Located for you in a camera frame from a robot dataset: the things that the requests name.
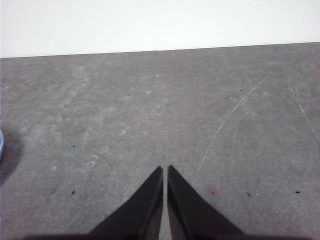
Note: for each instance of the blue round plate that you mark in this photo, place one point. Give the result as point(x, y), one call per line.
point(1, 145)

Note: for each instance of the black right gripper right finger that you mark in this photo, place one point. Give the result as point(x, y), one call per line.
point(190, 215)

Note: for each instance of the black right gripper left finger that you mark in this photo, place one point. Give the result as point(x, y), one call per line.
point(140, 215)

